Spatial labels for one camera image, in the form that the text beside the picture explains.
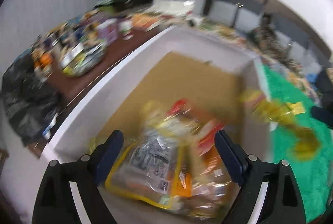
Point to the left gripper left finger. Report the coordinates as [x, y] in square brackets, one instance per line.
[54, 202]

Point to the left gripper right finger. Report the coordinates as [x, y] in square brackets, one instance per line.
[268, 192]

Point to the yellow red snack packet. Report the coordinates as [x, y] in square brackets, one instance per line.
[281, 117]

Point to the clear gold pastry bag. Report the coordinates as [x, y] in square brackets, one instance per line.
[210, 189]

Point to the clear orange snack pouch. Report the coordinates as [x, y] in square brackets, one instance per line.
[150, 170]

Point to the red fish snack packet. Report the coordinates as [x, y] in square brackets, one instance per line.
[203, 125]

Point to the green brocade bedspread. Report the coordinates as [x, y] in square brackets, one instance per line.
[311, 175]

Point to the black clothes pile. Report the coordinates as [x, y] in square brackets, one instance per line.
[323, 84]

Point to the black garbage bag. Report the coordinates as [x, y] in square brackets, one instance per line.
[30, 105]

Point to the clutter on side table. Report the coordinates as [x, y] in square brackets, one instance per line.
[79, 44]

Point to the floral patterned blanket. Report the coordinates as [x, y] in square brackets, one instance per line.
[267, 42]

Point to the white cardboard box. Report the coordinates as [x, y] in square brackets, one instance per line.
[176, 63]

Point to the white bag on bed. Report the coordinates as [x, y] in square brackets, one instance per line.
[172, 7]

